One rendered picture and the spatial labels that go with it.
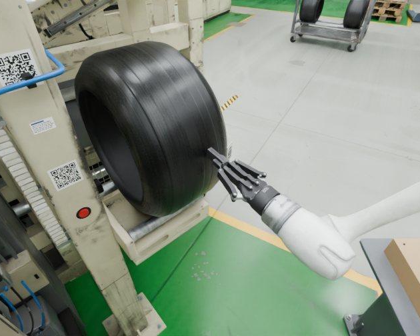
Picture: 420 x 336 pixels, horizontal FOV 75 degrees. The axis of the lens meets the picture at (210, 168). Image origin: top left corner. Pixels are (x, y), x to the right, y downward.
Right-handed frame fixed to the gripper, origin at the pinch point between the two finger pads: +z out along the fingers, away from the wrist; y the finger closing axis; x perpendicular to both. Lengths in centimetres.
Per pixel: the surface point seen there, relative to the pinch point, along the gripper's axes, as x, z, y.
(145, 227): 34.1, 12.3, 18.9
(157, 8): 105, 395, -240
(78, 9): -20, 67, 6
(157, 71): -17.4, 22.6, 3.8
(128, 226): 47, 24, 20
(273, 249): 124, -9, -66
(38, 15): -20, 67, 18
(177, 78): -15.9, 18.8, 0.2
